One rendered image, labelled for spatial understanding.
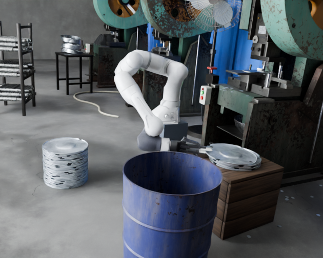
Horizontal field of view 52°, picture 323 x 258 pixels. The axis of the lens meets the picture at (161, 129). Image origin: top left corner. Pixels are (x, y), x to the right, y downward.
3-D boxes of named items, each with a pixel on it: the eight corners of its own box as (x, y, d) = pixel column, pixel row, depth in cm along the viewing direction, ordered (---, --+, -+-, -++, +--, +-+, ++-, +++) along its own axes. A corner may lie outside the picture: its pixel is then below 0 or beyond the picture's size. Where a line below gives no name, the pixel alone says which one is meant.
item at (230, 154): (265, 156, 187) (265, 155, 187) (241, 170, 166) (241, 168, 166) (221, 141, 204) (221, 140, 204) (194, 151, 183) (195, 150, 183)
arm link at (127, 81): (108, 60, 179) (97, 74, 191) (125, 87, 178) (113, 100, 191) (134, 51, 191) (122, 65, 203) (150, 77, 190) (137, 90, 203)
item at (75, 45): (66, 95, 457) (65, 36, 432) (54, 88, 491) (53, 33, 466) (93, 93, 481) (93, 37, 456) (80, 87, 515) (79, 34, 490)
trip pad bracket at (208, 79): (210, 99, 257) (213, 74, 251) (203, 96, 265) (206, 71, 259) (216, 99, 260) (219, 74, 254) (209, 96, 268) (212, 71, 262)
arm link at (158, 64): (147, 71, 197) (137, 66, 212) (182, 82, 208) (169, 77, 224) (153, 52, 194) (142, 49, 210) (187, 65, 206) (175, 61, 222)
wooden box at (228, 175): (222, 240, 173) (231, 180, 162) (180, 205, 203) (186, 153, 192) (273, 221, 193) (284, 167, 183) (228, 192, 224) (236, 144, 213)
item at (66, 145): (66, 158, 199) (66, 156, 199) (32, 147, 212) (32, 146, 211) (97, 144, 224) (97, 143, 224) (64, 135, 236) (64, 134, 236)
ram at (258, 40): (260, 57, 223) (268, 10, 213) (246, 54, 235) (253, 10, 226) (280, 57, 230) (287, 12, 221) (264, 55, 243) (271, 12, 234)
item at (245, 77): (235, 92, 223) (237, 72, 219) (222, 88, 235) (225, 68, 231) (263, 91, 234) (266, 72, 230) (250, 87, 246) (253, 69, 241)
